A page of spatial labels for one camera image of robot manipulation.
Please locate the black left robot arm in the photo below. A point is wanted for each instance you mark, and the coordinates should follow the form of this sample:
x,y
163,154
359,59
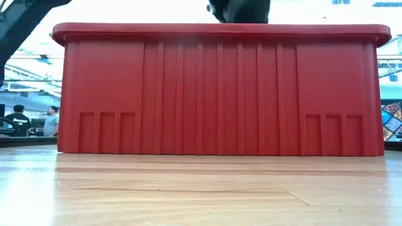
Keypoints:
x,y
19,22

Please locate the red plastic bin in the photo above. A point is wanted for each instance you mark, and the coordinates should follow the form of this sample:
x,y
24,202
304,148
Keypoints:
x,y
220,94

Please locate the colourful patterned panel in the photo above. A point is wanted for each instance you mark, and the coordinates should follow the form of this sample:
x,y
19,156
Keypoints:
x,y
392,122

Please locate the person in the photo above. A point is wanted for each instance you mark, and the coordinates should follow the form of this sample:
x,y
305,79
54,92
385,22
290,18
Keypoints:
x,y
51,124
19,124

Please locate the black office chair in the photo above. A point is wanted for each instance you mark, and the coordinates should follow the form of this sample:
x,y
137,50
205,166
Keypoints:
x,y
9,125

